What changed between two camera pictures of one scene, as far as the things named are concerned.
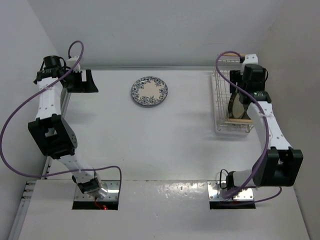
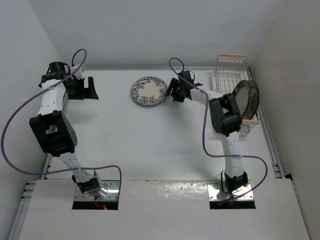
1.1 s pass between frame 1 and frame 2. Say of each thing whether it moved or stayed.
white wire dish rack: stayed
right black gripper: moved
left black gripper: moved
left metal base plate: stayed
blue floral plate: stayed
